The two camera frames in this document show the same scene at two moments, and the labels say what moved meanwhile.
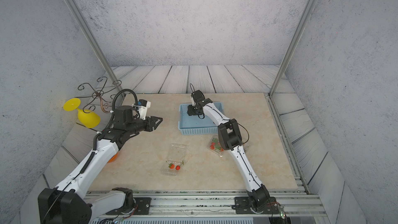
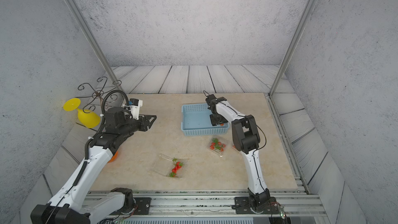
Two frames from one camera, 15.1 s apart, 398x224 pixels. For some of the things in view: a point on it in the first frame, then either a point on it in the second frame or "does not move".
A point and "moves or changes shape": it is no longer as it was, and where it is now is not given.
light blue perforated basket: (192, 125) does not move
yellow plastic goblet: (89, 120) does not move
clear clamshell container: (214, 145) does not move
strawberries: (171, 166) moves or changes shape
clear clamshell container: (177, 155) moves or changes shape
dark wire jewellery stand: (87, 108) does not move
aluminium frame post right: (308, 10) does not move
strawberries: (216, 145) does not move
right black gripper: (190, 111) -> (213, 122)
